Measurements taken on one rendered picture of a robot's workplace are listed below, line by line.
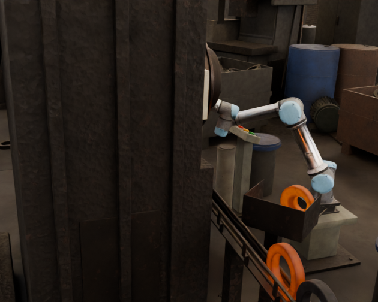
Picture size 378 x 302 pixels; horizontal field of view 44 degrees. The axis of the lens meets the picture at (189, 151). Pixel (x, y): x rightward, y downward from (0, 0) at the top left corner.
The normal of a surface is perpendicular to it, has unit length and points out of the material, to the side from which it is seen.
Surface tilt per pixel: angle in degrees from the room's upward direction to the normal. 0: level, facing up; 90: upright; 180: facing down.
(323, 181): 95
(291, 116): 82
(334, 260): 0
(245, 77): 90
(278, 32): 90
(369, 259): 0
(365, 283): 0
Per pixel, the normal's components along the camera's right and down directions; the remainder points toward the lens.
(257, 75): 0.61, 0.29
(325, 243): 0.32, 0.32
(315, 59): -0.16, 0.33
